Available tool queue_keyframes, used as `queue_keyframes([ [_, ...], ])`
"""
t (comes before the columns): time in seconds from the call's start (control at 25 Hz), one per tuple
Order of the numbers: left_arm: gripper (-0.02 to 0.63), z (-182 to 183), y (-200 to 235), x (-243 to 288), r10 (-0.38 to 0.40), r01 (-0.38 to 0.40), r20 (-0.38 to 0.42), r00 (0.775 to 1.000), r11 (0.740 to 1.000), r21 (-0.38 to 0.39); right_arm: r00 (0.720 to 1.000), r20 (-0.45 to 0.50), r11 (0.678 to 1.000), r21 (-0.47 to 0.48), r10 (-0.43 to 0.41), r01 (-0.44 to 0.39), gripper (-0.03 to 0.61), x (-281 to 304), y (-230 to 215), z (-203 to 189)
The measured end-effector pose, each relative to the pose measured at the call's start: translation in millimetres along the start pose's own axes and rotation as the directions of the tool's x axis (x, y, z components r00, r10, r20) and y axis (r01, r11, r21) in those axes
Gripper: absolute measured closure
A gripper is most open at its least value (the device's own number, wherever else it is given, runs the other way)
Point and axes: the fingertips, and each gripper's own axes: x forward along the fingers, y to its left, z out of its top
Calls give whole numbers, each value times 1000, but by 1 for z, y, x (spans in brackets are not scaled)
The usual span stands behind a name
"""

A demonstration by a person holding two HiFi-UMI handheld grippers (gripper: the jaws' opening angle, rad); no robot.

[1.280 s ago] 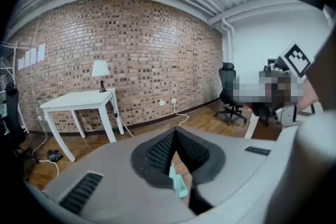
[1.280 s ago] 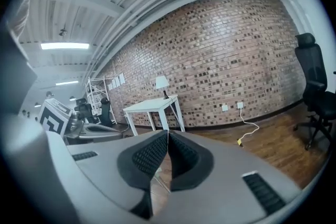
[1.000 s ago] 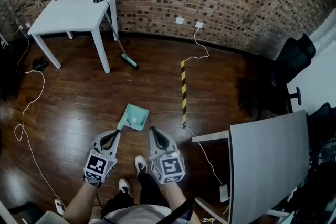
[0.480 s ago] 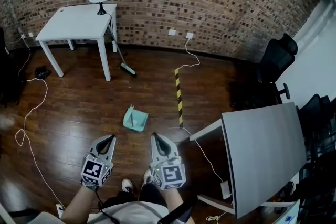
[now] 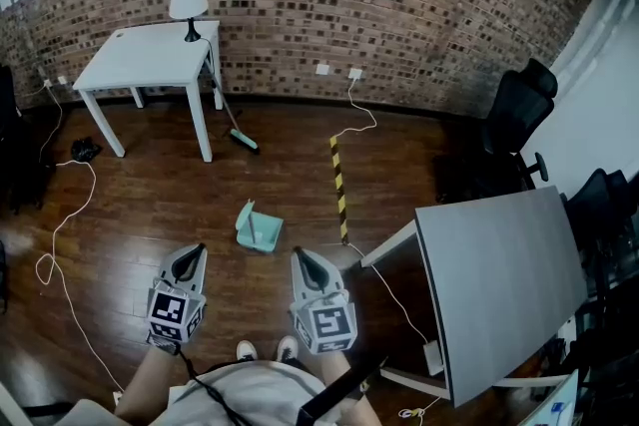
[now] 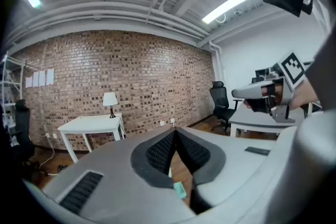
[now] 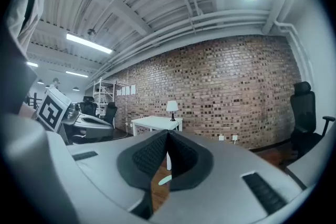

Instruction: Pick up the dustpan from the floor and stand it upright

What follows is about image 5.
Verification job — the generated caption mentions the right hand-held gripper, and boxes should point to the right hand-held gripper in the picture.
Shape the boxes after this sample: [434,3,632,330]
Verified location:
[289,246,358,356]

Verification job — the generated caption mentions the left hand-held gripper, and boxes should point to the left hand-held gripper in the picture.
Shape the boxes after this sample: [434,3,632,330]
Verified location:
[145,242,209,356]

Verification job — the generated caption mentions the mint green dustpan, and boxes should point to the mint green dustpan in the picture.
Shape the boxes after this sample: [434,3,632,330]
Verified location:
[234,198,286,255]

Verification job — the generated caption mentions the person's right forearm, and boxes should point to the person's right forearm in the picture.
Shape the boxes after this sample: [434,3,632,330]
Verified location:
[319,347,386,426]

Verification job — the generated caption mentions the person's left forearm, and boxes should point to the person's left forearm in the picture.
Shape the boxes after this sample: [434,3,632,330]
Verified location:
[114,342,190,426]

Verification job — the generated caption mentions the wooden floor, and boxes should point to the wooden floor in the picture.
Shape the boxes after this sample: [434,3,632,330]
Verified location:
[0,98,553,426]

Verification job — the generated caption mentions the person's right white shoe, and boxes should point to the person's right white shoe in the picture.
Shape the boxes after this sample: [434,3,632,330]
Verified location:
[275,335,300,363]

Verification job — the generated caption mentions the person's white shoe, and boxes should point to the person's white shoe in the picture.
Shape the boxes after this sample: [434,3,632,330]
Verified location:
[275,335,300,363]
[236,339,260,363]

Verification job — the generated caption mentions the yellow black striped tape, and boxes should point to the yellow black striped tape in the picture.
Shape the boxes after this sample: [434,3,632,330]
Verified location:
[328,136,351,246]

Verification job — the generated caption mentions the person's left white shoe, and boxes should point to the person's left white shoe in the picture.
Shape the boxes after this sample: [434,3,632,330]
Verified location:
[236,339,260,363]

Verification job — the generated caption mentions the person's white shirt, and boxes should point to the person's white shirt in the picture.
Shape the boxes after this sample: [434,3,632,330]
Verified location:
[162,358,343,426]

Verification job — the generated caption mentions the mint green broom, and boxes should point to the mint green broom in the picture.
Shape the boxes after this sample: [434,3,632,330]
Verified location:
[208,58,262,157]

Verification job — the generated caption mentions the white power adapter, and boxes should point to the white power adapter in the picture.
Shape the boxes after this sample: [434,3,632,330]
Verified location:
[422,340,446,376]

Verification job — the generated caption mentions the black plastic bag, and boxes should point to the black plastic bag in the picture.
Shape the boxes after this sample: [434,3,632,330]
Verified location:
[70,137,104,163]

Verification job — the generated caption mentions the grey desk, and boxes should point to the grey desk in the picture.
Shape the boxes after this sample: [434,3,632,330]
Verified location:
[359,186,590,409]

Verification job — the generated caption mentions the white square table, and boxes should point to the white square table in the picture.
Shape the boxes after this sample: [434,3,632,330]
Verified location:
[72,19,225,164]

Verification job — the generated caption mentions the black mesh office chair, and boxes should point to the black mesh office chair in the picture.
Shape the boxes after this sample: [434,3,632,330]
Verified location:
[432,58,560,205]

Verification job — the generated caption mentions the white box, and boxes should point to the white box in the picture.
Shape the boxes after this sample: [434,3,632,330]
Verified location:
[517,368,581,426]

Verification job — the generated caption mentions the black strap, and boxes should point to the black strap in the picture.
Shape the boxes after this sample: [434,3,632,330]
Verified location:
[299,355,389,424]

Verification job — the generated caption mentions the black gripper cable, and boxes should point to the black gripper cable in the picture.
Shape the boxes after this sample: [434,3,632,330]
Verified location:
[175,347,254,426]

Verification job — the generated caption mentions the long white floor cable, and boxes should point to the long white floor cable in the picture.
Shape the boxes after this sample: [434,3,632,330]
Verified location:
[34,82,126,396]

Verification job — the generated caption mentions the white cable with adapter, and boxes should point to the white cable with adapter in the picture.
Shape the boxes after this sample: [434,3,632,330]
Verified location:
[328,77,431,346]

